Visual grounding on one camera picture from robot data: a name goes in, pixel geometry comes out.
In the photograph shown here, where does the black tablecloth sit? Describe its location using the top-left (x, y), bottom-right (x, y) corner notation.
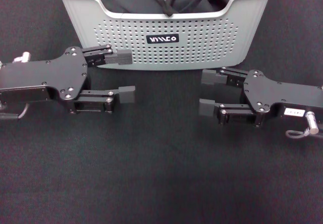
top-left (0, 0), bottom-right (323, 224)

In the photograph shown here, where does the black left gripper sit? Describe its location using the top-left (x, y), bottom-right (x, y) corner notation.
top-left (0, 46), bottom-right (136, 114)

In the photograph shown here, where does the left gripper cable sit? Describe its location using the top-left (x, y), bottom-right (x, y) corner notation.
top-left (0, 102), bottom-right (29, 121)

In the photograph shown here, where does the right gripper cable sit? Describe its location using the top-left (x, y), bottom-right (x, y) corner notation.
top-left (285, 126), bottom-right (323, 143)

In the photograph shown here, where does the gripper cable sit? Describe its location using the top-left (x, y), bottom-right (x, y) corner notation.
top-left (0, 102), bottom-right (29, 121)
top-left (285, 126), bottom-right (323, 143)

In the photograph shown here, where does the silver connector plug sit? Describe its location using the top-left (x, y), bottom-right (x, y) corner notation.
top-left (304, 109), bottom-right (319, 134)
top-left (11, 51), bottom-right (32, 64)

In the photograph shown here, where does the silver left connector plug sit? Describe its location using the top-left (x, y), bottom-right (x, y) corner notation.
top-left (11, 51), bottom-right (32, 64)

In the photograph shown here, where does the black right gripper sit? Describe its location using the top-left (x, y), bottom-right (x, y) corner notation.
top-left (197, 67), bottom-right (323, 132)

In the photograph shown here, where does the silver right connector plug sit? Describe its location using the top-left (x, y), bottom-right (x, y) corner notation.
top-left (304, 109), bottom-right (319, 134)

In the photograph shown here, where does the grey perforated storage basket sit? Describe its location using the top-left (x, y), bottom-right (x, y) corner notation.
top-left (56, 0), bottom-right (278, 71)

